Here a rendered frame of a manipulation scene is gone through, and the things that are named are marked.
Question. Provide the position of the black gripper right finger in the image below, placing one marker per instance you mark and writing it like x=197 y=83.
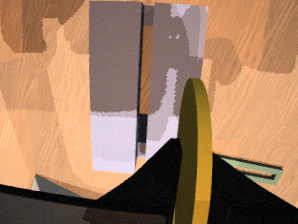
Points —
x=235 y=199

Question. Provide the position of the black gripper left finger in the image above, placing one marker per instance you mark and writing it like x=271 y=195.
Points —
x=146 y=197

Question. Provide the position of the gold coin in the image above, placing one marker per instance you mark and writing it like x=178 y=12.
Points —
x=196 y=134

